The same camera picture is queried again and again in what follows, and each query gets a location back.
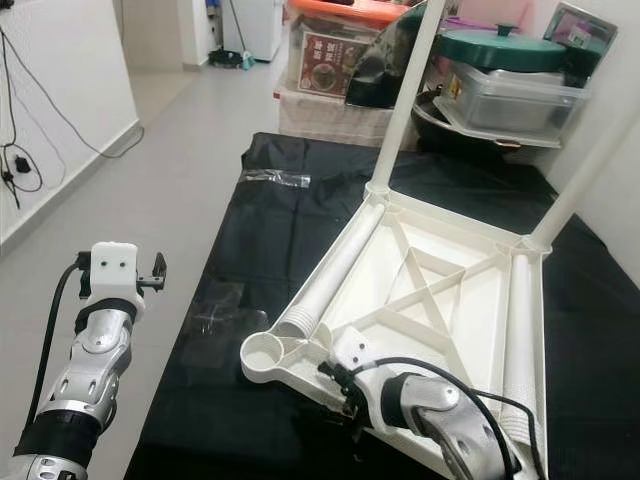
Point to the white plastic children table top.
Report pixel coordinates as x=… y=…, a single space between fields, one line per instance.
x=420 y=250

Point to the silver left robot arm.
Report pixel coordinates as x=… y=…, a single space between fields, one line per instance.
x=95 y=365

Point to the black tablecloth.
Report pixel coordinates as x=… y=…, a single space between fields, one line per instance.
x=290 y=240

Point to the clear tape strip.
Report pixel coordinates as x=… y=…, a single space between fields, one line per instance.
x=275 y=178

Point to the black power adapter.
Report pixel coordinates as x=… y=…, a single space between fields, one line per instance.
x=25 y=163

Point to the black floor mop head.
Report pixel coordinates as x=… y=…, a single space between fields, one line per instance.
x=230 y=58

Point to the black wok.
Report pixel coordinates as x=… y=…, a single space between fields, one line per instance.
x=435 y=135

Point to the orange-lidded storage box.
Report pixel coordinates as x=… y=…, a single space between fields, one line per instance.
x=320 y=65

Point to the white refrigerator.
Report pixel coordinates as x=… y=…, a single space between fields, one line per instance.
x=250 y=25

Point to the black plastic bag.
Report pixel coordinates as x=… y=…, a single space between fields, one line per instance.
x=375 y=75

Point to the black wifi router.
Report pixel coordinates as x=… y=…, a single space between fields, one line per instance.
x=6 y=5

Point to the clear plastic storage bin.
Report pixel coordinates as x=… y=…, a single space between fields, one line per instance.
x=510 y=105

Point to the green round pot lid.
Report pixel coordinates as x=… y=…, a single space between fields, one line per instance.
x=510 y=50

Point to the purple printed box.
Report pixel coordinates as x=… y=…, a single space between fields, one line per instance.
x=580 y=28

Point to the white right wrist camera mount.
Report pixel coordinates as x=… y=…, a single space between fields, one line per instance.
x=355 y=345

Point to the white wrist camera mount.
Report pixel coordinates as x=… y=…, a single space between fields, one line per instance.
x=355 y=345
x=115 y=262

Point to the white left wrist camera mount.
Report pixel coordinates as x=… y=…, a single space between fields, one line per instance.
x=115 y=262

